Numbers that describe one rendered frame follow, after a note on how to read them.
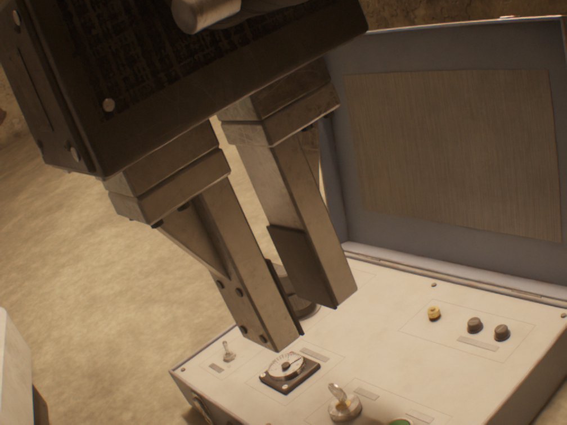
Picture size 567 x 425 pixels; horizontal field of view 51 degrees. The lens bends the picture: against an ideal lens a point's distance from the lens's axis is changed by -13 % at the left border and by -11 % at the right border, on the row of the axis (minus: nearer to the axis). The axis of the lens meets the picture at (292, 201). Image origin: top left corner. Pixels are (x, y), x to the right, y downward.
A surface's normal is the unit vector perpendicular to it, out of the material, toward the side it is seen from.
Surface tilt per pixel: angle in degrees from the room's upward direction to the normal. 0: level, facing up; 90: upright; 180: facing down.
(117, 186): 90
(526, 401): 90
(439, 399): 0
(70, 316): 0
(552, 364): 90
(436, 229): 75
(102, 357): 0
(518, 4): 90
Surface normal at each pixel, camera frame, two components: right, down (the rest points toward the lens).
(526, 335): -0.36, -0.86
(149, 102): 0.59, 0.10
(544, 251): -0.80, 0.26
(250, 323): -0.73, 0.51
